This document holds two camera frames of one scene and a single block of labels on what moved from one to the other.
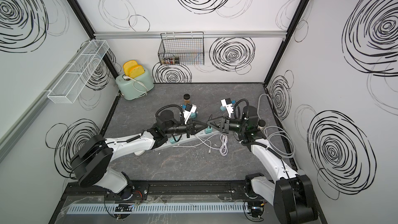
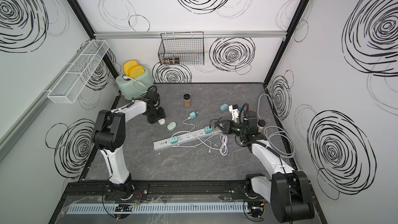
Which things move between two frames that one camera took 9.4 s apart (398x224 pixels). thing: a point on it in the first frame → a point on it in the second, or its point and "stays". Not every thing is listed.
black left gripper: (190, 128) → (161, 115)
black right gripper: (221, 127) stays
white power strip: (184, 140) stays
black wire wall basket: (182, 48) stays
